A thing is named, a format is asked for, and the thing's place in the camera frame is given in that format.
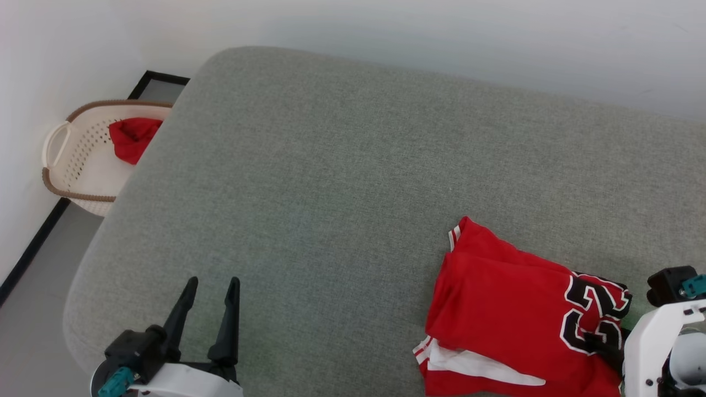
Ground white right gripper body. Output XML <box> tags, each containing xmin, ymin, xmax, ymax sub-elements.
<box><xmin>623</xmin><ymin>299</ymin><xmax>706</xmax><ymax>397</ymax></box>

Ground black floor border strip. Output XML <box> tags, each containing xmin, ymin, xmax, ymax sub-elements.
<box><xmin>0</xmin><ymin>69</ymin><xmax>191</xmax><ymax>307</ymax></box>

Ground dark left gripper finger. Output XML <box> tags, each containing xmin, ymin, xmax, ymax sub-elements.
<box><xmin>207</xmin><ymin>276</ymin><xmax>242</xmax><ymax>382</ymax></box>
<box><xmin>162</xmin><ymin>276</ymin><xmax>199</xmax><ymax>362</ymax></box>

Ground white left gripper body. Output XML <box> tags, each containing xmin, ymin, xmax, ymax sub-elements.
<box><xmin>127</xmin><ymin>362</ymin><xmax>245</xmax><ymax>397</ymax></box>

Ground cable with teal plug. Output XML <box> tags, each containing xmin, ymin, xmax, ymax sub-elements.
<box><xmin>681</xmin><ymin>273</ymin><xmax>706</xmax><ymax>299</ymax></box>
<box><xmin>98</xmin><ymin>366</ymin><xmax>137</xmax><ymax>397</ymax></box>

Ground left cable with teal plug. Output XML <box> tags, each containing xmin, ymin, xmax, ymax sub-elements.
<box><xmin>98</xmin><ymin>366</ymin><xmax>137</xmax><ymax>397</ymax></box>

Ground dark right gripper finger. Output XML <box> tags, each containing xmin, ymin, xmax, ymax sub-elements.
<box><xmin>585</xmin><ymin>330</ymin><xmax>626</xmax><ymax>376</ymax></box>

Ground red jersey white sleeves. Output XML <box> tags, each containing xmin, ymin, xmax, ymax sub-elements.
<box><xmin>413</xmin><ymin>216</ymin><xmax>634</xmax><ymax>397</ymax></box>

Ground right cable with teal plug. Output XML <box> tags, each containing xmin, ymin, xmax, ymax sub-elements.
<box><xmin>681</xmin><ymin>273</ymin><xmax>706</xmax><ymax>299</ymax></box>

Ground red garment in basket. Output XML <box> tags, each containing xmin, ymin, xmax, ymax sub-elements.
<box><xmin>108</xmin><ymin>116</ymin><xmax>164</xmax><ymax>166</ymax></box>

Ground cream laundry basket brown rim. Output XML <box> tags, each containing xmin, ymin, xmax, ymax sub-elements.
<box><xmin>41</xmin><ymin>99</ymin><xmax>175</xmax><ymax>218</ymax></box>

